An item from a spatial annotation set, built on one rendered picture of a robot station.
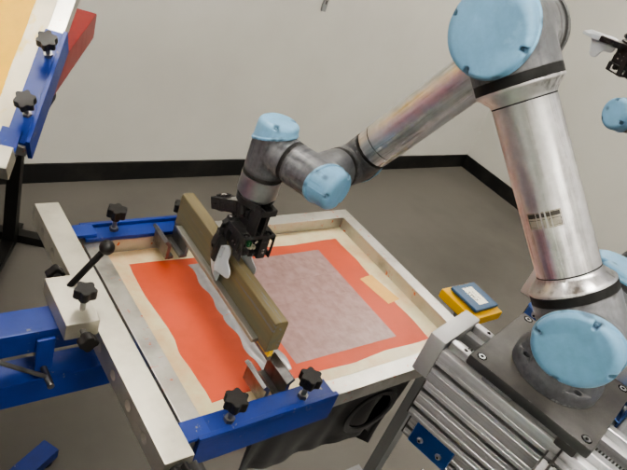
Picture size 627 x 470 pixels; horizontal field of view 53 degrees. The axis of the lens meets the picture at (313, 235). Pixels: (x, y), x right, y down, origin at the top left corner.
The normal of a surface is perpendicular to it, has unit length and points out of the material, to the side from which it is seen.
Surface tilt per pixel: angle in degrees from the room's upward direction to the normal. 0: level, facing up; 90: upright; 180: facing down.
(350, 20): 90
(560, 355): 95
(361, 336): 0
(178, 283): 0
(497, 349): 0
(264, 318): 91
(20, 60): 32
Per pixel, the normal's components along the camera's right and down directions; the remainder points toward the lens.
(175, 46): 0.55, 0.59
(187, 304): 0.32, -0.80
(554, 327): -0.54, 0.39
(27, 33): 0.31, -0.38
